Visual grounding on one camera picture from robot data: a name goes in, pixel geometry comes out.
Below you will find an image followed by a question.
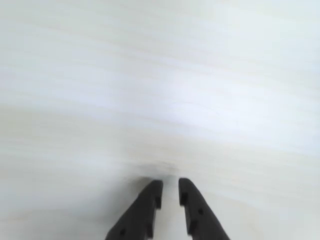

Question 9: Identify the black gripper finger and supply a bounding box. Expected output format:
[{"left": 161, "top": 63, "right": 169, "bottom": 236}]
[
  {"left": 178, "top": 177, "right": 231, "bottom": 240},
  {"left": 104, "top": 179, "right": 164, "bottom": 240}
]

